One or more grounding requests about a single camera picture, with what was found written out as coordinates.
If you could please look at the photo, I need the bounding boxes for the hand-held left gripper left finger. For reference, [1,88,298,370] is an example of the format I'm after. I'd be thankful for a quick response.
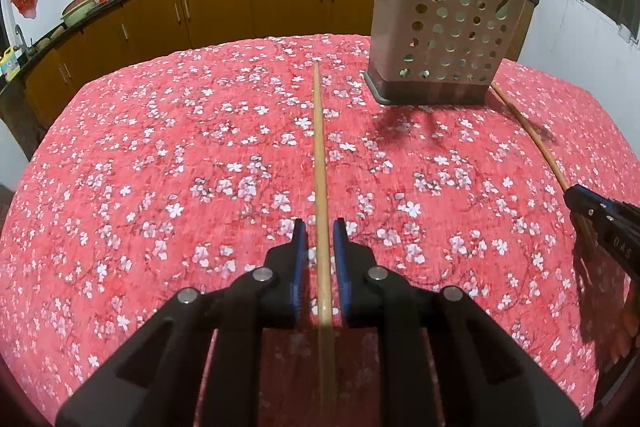
[55,218,308,427]

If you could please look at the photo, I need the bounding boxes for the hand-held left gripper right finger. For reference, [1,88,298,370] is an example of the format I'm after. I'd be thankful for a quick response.
[332,217,583,427]

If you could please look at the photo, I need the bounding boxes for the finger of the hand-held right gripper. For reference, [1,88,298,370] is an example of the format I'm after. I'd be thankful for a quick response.
[563,184,640,280]

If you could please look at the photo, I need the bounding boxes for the wooden chopstick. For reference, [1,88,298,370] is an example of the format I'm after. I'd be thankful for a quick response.
[312,62,338,408]
[491,83,571,194]

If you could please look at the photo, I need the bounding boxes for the pink perforated utensil holder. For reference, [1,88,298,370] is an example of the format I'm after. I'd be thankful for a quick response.
[364,0,533,105]

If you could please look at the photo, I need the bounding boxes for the red floral tablecloth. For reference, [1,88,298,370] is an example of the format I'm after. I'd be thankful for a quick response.
[0,34,632,427]

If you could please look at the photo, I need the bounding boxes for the yellow lower kitchen cabinets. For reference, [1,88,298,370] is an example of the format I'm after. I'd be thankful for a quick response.
[22,0,393,125]

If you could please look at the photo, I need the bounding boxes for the green bowl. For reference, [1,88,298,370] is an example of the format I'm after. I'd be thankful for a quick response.
[61,0,97,28]

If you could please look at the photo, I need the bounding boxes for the yellow bottle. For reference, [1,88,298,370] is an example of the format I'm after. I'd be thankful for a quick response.
[0,47,21,82]

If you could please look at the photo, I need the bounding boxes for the metal faucet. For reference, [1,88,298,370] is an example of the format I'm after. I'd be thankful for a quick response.
[14,24,32,58]

